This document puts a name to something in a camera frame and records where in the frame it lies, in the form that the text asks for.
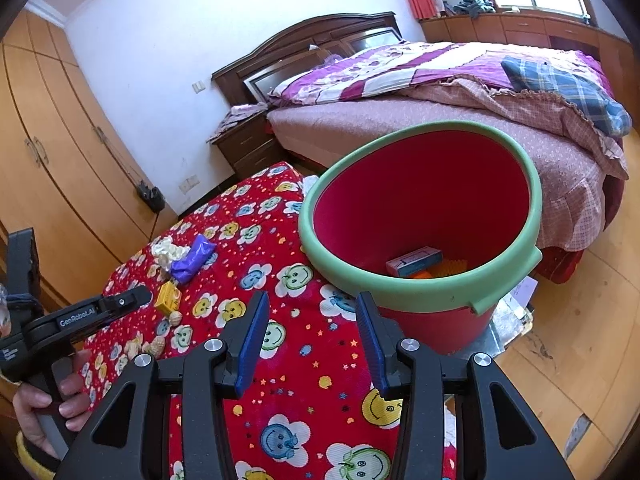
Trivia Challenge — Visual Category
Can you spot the red flower printed tablecloth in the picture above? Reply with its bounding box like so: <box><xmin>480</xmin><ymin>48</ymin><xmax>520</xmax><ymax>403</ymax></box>
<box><xmin>80</xmin><ymin>161</ymin><xmax>458</xmax><ymax>480</ymax></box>

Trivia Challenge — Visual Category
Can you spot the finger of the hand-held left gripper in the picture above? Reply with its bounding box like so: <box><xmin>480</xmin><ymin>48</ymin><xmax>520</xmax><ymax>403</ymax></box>
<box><xmin>97</xmin><ymin>285</ymin><xmax>153</xmax><ymax>317</ymax></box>

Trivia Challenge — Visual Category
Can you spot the dark wooden nightstand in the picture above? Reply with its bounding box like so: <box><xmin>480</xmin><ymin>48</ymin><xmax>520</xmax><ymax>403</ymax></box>
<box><xmin>210</xmin><ymin>110</ymin><xmax>286</xmax><ymax>181</ymax></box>

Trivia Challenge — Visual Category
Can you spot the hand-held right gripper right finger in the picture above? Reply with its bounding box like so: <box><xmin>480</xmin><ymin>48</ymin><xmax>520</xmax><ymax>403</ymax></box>
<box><xmin>355</xmin><ymin>291</ymin><xmax>577</xmax><ymax>480</ymax></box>

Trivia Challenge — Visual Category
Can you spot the yellow ridged plastic piece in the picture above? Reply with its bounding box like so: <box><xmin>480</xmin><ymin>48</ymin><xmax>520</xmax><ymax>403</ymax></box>
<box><xmin>432</xmin><ymin>258</ymin><xmax>471</xmax><ymax>279</ymax></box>

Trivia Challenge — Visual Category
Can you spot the pink checked frilled blanket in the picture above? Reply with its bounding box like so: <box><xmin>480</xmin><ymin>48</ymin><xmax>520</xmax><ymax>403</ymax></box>
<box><xmin>410</xmin><ymin>72</ymin><xmax>630</xmax><ymax>181</ymax></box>

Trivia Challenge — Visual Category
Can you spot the light wooden wardrobe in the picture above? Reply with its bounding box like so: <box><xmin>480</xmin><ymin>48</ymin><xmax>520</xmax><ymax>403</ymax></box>
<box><xmin>0</xmin><ymin>10</ymin><xmax>178</xmax><ymax>321</ymax></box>

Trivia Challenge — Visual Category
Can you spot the white and blue box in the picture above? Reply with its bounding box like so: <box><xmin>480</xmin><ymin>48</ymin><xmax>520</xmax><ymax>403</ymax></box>
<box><xmin>386</xmin><ymin>246</ymin><xmax>444</xmax><ymax>277</ymax></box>

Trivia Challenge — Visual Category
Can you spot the red bucket with green rim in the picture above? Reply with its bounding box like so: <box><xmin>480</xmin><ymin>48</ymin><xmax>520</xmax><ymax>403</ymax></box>
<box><xmin>298</xmin><ymin>120</ymin><xmax>543</xmax><ymax>356</ymax></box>

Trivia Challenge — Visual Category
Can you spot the small yellow box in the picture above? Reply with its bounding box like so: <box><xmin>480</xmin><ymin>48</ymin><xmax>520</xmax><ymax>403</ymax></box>
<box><xmin>154</xmin><ymin>281</ymin><xmax>182</xmax><ymax>316</ymax></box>

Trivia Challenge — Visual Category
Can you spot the purple patterned quilt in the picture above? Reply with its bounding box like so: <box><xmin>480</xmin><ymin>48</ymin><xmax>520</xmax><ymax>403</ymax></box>
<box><xmin>270</xmin><ymin>40</ymin><xmax>601</xmax><ymax>106</ymax></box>

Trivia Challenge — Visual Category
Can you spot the black plug adapter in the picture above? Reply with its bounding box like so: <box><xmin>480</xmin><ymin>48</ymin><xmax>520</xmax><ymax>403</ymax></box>
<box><xmin>136</xmin><ymin>180</ymin><xmax>166</xmax><ymax>213</ymax></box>

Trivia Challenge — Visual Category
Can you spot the purple crumpled wrapper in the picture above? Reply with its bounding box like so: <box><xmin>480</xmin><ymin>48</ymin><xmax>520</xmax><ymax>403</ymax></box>
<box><xmin>170</xmin><ymin>234</ymin><xmax>217</xmax><ymax>283</ymax></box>

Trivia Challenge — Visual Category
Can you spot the white crumpled paper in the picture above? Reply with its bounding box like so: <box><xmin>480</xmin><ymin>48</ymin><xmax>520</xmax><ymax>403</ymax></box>
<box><xmin>151</xmin><ymin>236</ymin><xmax>191</xmax><ymax>271</ymax></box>

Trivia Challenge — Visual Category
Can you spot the dark wooden bed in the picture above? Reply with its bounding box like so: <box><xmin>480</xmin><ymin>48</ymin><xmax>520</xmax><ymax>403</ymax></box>
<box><xmin>211</xmin><ymin>11</ymin><xmax>631</xmax><ymax>283</ymax></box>

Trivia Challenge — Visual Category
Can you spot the blue plaid pillow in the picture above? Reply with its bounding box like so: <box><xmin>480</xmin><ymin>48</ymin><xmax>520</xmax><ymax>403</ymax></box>
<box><xmin>501</xmin><ymin>55</ymin><xmax>633</xmax><ymax>137</ymax></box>

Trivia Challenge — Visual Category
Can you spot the pile of dark clothes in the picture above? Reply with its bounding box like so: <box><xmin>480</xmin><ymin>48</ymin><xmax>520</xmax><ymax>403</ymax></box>
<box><xmin>445</xmin><ymin>0</ymin><xmax>498</xmax><ymax>17</ymax></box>

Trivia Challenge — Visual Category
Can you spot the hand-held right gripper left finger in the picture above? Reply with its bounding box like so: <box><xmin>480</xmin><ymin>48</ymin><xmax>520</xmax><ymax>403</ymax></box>
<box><xmin>52</xmin><ymin>291</ymin><xmax>272</xmax><ymax>480</ymax></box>

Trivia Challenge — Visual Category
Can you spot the person's left hand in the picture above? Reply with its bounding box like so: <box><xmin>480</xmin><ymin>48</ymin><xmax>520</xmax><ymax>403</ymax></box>
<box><xmin>12</xmin><ymin>351</ymin><xmax>93</xmax><ymax>459</ymax></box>

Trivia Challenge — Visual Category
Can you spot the pink folded cloth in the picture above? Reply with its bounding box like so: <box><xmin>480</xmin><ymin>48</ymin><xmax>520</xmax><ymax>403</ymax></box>
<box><xmin>207</xmin><ymin>101</ymin><xmax>271</xmax><ymax>143</ymax></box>

